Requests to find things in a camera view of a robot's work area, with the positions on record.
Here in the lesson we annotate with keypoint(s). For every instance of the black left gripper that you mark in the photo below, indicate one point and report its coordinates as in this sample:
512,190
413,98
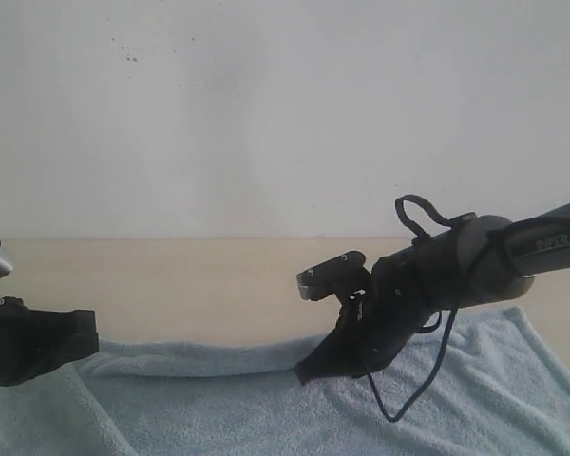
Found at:
33,343

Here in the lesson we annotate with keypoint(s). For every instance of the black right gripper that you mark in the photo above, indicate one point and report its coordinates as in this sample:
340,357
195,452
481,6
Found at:
407,288

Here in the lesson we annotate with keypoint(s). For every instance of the light blue fleece towel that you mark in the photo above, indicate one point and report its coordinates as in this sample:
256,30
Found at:
500,391

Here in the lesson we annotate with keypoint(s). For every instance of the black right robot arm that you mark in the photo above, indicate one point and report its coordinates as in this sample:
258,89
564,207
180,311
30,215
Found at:
499,258

